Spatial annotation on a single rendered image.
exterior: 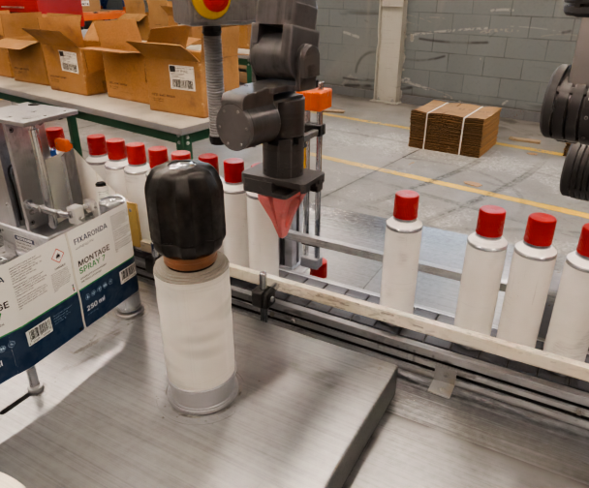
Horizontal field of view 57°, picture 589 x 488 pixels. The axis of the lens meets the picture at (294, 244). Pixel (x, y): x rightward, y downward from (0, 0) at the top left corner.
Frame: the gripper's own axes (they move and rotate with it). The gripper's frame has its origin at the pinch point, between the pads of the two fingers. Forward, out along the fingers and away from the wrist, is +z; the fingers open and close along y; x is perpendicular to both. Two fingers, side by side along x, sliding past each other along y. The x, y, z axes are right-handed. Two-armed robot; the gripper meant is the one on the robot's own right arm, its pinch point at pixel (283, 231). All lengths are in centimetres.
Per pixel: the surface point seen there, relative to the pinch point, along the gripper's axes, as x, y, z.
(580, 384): 3.8, 42.5, 13.1
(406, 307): 4.7, 18.4, 9.8
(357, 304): 2.3, 11.7, 10.1
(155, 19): 372, -370, 2
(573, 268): 4.5, 38.2, -2.4
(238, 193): 4.8, -11.3, -2.3
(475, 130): 394, -52, 74
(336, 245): 10.0, 4.2, 5.4
